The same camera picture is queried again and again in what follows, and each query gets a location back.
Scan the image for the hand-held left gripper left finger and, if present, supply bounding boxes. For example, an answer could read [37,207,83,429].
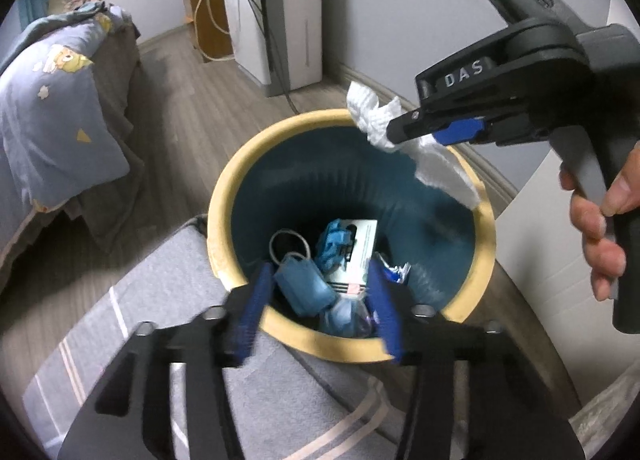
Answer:
[57,262,275,460]

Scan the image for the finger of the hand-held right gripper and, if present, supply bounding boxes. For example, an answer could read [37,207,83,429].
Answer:
[387,107,488,147]

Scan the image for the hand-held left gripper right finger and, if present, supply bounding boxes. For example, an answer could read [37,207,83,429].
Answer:
[367,257,586,460]

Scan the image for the silver blue snack bag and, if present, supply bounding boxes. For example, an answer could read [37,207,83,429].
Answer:
[375,252,413,285]

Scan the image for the blue face mask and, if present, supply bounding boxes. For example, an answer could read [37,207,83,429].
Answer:
[274,252,336,318]

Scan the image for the white box with striped label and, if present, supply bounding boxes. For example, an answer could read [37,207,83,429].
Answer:
[327,219,378,298]

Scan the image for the blue wrapper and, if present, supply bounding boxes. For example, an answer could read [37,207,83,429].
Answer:
[320,297,381,338]
[315,220,358,273]

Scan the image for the white tissue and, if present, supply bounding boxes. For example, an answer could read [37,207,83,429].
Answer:
[346,81,482,211]

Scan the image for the yellow rimmed teal trash bin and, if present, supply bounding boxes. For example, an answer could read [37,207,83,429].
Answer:
[206,108,497,367]

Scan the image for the person's right hand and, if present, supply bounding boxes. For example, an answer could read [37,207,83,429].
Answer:
[560,140,640,301]

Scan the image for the grey mat with white lines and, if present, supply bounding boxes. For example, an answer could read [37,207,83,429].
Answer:
[20,217,451,460]

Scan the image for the white panel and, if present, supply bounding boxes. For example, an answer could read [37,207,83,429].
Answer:
[495,140,616,391]

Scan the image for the white air purifier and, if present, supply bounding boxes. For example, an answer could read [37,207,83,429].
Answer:
[219,0,323,98]

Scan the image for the grey bed sheet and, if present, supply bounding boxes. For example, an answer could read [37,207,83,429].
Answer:
[60,24,146,253]

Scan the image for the wooden cabinet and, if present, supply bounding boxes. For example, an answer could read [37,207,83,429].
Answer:
[182,0,236,62]

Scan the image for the printed blue blanket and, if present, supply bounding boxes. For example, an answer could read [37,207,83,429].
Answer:
[0,2,132,211]

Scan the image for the grey tube ring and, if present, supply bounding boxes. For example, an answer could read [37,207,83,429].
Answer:
[269,230,313,265]

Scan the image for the black cable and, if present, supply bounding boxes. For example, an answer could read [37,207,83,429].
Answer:
[227,0,301,115]

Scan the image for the cream cable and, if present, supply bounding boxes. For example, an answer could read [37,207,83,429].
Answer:
[192,0,236,63]

